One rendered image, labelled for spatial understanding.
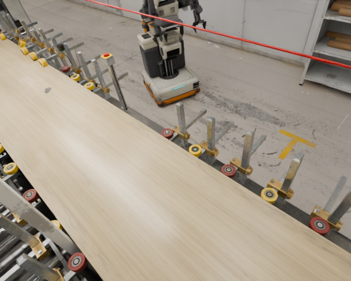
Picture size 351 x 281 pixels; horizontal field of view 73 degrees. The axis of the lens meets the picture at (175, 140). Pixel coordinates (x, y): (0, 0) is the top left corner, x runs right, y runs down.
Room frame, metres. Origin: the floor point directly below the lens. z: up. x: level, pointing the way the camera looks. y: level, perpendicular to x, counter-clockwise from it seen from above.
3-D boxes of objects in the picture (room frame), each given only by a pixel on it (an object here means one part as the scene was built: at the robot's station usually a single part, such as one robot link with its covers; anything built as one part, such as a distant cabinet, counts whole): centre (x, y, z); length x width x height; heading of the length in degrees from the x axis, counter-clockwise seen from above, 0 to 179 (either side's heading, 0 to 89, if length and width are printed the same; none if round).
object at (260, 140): (0.90, -0.42, 0.83); 0.43 x 0.03 x 0.04; 130
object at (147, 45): (3.01, -0.04, 0.59); 0.55 x 0.34 x 0.83; 107
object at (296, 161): (0.62, -0.54, 0.89); 0.04 x 0.04 x 0.48; 40
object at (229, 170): (0.77, -0.27, 0.85); 0.08 x 0.08 x 0.11
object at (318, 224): (0.39, -0.59, 0.85); 0.08 x 0.08 x 0.11
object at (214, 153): (1.02, -0.21, 0.81); 0.14 x 0.06 x 0.05; 40
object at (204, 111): (1.28, -0.10, 0.81); 0.43 x 0.03 x 0.04; 130
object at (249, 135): (0.81, -0.38, 0.91); 0.04 x 0.04 x 0.48; 40
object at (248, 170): (0.83, -0.37, 0.83); 0.14 x 0.06 x 0.05; 40
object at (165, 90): (2.92, -0.07, 0.16); 0.67 x 0.64 x 0.25; 17
